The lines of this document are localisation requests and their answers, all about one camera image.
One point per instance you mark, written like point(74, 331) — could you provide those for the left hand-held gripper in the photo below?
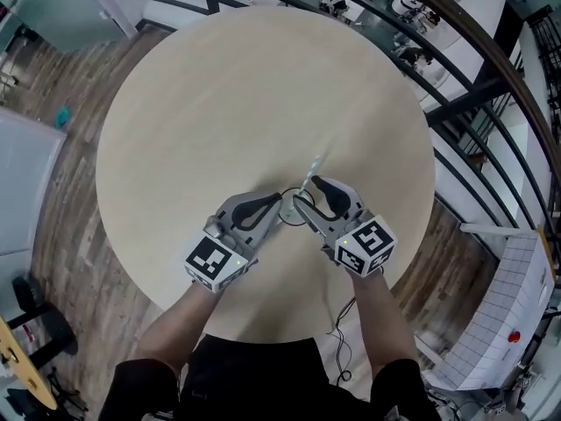
point(217, 259)

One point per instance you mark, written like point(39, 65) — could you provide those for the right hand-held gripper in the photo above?
point(366, 246)

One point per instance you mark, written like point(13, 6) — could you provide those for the white striped straw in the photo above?
point(310, 173)

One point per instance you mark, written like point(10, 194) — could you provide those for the person's left forearm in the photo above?
point(179, 323)

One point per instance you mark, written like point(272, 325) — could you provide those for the person's right forearm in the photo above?
point(381, 323)

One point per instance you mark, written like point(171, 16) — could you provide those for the person's black clothing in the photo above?
point(271, 384)

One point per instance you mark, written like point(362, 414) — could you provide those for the black metal railing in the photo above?
point(477, 99)

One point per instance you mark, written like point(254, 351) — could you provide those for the white tiled box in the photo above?
point(495, 314)

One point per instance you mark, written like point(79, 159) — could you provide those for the teal small object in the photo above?
point(63, 116)

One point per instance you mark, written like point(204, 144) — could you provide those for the red round button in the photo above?
point(514, 336)

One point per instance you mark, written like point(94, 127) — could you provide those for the white cabinet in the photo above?
point(26, 182)

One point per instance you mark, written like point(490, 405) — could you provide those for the black round stool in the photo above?
point(44, 327)

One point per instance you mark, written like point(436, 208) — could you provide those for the yellow wooden round table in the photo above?
point(22, 366)

